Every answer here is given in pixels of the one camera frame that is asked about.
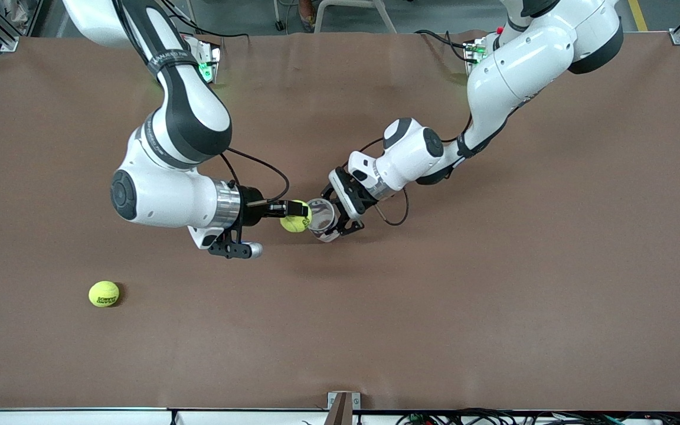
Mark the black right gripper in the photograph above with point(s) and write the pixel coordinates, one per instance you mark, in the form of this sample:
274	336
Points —
251	208

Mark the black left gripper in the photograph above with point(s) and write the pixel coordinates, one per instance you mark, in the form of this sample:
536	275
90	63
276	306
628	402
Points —
352	196

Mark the plain yellow tennis ball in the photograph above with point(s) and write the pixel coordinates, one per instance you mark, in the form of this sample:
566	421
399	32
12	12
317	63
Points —
294	224

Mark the clear plastic tennis ball can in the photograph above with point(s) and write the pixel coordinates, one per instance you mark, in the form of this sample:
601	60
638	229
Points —
323	219

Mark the yellow tennis ball black print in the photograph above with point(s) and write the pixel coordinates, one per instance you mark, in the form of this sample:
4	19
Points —
104	293

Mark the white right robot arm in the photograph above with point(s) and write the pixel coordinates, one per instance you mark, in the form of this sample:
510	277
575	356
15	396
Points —
163	198

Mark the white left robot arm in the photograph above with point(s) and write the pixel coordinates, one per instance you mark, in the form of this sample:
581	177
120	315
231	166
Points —
511	77

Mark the brown table cover mat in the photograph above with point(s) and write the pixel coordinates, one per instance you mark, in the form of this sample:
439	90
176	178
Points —
340	330

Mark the brown shoe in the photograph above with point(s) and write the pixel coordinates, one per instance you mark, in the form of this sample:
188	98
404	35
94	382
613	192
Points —
307	15

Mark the white stool legs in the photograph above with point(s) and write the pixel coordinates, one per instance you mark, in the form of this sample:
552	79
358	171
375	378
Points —
384	18

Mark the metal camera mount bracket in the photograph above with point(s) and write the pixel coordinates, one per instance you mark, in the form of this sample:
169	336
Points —
343	402

